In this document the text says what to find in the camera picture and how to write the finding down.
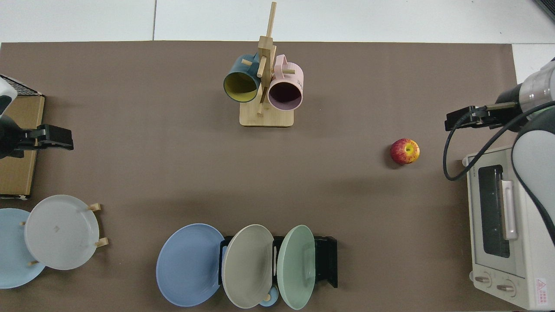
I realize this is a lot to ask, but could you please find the grey plate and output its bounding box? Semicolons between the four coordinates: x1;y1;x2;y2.
24;195;100;271

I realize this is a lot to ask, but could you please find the black dish rack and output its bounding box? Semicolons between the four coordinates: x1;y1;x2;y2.
219;235;338;289

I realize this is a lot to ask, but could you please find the red yellow apple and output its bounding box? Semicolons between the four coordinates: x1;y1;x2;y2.
389;138;420;165

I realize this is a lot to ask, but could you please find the wooden plate rack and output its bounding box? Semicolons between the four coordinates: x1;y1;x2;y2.
20;203;109;266

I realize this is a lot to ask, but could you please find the beige plate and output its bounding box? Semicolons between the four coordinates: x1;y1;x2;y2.
221;224;275;309

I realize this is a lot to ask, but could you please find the dark corner object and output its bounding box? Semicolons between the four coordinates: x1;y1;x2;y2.
532;0;555;23

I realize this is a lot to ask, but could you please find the pink cup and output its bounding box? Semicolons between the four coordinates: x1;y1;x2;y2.
268;55;304;111

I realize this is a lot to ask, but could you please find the wire basket with wooden floor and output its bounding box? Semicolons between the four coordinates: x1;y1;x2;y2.
0;75;45;200

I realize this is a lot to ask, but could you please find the light blue plate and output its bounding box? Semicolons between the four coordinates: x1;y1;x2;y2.
0;208;46;289

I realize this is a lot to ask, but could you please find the brown table cloth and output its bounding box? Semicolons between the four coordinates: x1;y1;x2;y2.
0;41;519;312

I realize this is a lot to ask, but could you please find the pale toaster oven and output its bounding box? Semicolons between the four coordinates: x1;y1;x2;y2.
462;145;555;311

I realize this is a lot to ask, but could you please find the pale green plate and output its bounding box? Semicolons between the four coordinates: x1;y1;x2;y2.
277;224;316;310

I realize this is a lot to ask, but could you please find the dark teal cup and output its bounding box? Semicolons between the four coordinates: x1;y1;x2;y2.
223;53;261;103

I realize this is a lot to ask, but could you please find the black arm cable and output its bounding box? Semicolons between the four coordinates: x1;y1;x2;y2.
443;101;555;182

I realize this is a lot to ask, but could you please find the wooden cup stand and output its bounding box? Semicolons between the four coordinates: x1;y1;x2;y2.
239;2;295;127

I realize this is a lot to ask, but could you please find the small blue round thing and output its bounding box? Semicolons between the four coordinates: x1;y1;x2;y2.
259;284;279;307

